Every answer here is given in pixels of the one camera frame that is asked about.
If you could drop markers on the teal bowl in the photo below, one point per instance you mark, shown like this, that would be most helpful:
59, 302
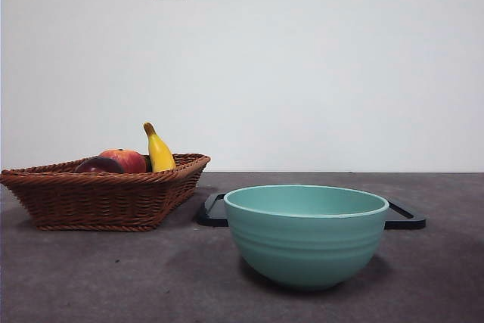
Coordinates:
306, 247

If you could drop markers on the dark red plum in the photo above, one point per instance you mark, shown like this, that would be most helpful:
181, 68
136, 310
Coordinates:
98, 166

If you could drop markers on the black rectangular tray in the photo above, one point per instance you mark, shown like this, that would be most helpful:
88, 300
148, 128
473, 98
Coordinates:
211, 216

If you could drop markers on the yellow banana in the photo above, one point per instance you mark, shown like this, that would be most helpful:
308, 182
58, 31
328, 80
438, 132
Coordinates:
159, 153

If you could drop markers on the red and yellow apple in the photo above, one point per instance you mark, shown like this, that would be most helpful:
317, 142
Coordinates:
130, 158

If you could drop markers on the brown wicker basket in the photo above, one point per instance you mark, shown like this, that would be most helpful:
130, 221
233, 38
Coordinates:
94, 202

